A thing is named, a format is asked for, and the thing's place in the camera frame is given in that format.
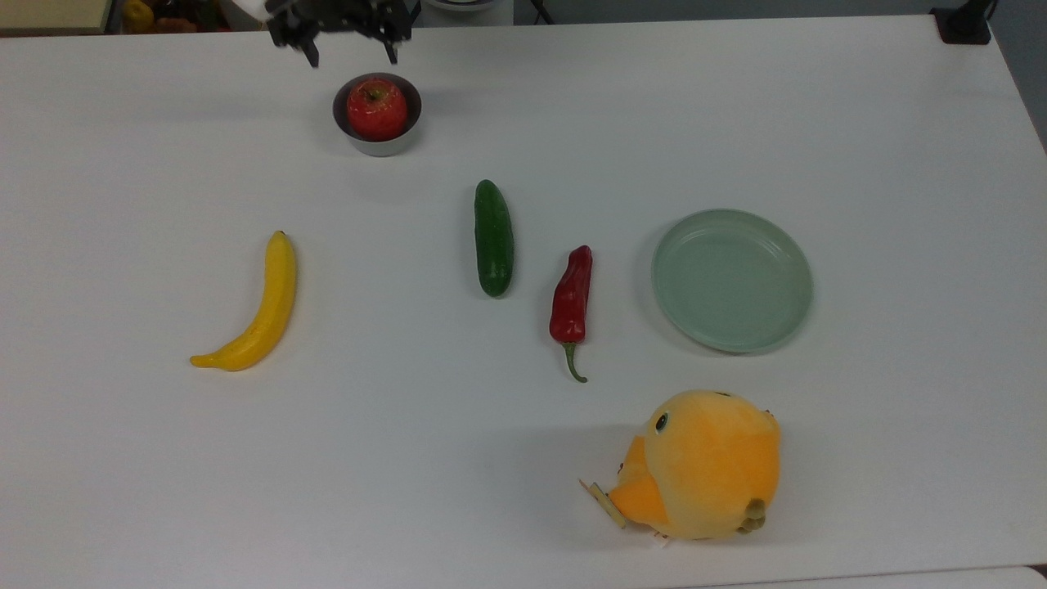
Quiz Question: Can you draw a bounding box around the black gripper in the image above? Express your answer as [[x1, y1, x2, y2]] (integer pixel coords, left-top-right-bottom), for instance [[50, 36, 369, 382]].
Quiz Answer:
[[267, 0, 422, 69]]

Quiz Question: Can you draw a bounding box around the light green plate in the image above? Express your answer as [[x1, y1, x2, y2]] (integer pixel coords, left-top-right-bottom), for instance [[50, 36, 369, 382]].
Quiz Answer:
[[651, 209, 815, 355]]

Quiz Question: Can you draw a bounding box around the grey bowl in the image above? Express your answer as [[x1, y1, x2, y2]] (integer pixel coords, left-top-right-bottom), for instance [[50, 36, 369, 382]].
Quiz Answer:
[[332, 72, 424, 158]]

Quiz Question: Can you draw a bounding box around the green cucumber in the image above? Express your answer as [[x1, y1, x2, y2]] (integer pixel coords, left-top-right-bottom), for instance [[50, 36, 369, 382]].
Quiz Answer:
[[474, 179, 515, 299]]

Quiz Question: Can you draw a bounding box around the red chili pepper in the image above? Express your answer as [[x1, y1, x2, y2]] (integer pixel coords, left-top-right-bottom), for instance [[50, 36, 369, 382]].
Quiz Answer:
[[549, 245, 594, 384]]

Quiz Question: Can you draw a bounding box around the yellow banana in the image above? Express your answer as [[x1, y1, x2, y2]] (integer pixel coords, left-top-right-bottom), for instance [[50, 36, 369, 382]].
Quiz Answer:
[[190, 231, 298, 372]]

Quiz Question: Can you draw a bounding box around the tan wooden board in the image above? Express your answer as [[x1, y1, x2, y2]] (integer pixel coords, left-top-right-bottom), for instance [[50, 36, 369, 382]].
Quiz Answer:
[[0, 0, 113, 35]]

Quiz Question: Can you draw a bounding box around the red apple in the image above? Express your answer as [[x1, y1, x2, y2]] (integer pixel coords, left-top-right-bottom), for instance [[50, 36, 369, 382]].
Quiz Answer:
[[346, 78, 409, 142]]

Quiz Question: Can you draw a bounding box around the orange plush toy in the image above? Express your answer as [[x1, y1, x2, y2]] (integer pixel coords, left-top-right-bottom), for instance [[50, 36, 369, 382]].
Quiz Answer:
[[579, 389, 782, 542]]

